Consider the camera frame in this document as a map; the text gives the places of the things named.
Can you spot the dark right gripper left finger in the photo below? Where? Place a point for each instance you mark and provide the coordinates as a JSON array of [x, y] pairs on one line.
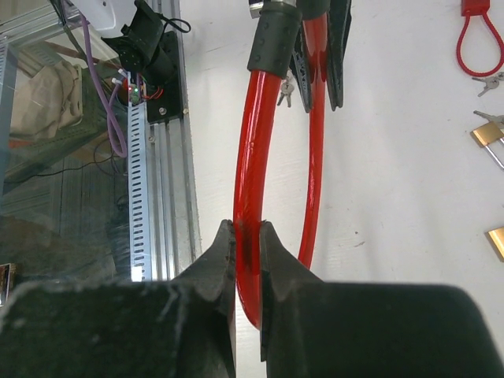
[[183, 327]]

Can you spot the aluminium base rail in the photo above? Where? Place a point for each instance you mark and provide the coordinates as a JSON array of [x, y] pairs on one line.
[[174, 228]]

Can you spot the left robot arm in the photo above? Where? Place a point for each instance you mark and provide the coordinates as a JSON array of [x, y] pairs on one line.
[[138, 35]]

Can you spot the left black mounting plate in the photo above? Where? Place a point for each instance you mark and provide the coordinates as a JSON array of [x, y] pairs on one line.
[[163, 77]]

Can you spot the red thin-cable padlock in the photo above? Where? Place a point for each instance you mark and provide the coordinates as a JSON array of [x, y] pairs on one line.
[[479, 46]]

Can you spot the thick red cable lock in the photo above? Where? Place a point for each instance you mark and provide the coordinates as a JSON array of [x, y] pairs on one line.
[[253, 155]]

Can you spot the silver keys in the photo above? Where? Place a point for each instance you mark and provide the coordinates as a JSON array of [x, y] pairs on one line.
[[490, 82]]

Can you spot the white slotted cable duct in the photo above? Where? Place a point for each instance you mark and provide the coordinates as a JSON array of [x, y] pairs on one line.
[[139, 214]]

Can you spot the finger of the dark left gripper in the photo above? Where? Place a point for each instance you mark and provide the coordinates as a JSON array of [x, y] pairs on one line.
[[339, 21], [299, 66]]

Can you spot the small brass long-shackle padlock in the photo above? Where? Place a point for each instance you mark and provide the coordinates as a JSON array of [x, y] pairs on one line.
[[489, 133]]

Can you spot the large brass padlock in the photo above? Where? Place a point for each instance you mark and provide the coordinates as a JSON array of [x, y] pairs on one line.
[[286, 89]]

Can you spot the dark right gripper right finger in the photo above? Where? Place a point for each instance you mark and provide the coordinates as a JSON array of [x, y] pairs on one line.
[[313, 328]]

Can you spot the medium brass padlock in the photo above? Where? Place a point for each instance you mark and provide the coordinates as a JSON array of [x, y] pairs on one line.
[[496, 238]]

